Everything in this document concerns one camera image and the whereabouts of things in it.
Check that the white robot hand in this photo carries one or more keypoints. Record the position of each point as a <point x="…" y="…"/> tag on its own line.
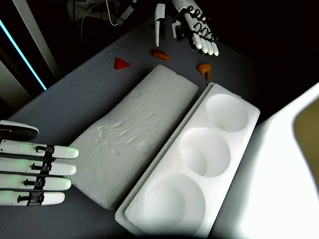
<point x="203" y="42"/>
<point x="22" y="148"/>

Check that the white frame post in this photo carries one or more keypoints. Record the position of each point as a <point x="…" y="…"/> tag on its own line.
<point x="37" y="32"/>

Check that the orange toy stick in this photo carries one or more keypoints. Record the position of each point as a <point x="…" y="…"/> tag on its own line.
<point x="162" y="55"/>

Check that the white styrofoam lid block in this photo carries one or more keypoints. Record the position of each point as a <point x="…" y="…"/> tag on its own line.
<point x="139" y="119"/>

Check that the grey table cloth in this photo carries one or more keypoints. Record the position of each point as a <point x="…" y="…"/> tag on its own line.
<point x="87" y="82"/>

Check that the white foam three-cavity tray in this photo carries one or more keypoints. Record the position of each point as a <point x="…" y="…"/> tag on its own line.
<point x="236" y="154"/>

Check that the orange bent toy piece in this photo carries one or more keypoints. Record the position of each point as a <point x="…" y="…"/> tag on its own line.
<point x="205" y="68"/>

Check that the red triangle block with holes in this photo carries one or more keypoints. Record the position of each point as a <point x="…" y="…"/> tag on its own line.
<point x="120" y="64"/>

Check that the cyan light strip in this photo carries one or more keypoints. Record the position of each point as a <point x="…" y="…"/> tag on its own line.
<point x="23" y="52"/>

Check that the white robot body shell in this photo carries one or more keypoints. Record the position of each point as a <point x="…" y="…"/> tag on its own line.
<point x="274" y="179"/>

